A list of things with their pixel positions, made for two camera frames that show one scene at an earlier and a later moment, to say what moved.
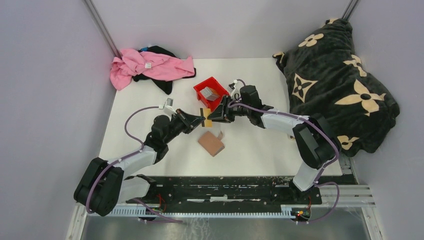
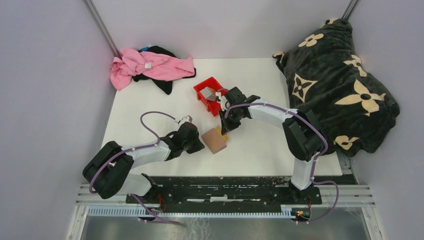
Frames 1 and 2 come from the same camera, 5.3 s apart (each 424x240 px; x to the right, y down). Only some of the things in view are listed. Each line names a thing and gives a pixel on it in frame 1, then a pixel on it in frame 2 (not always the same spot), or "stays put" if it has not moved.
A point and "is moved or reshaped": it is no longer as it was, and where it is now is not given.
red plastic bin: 212,83 stays put
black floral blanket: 324,77 stays put
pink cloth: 152,65 stays put
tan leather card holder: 213,144 is moved or reshaped
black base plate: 228,190 stays put
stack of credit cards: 210,93 stays put
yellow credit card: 206,111 → 224,137
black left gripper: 190,122 → 198,146
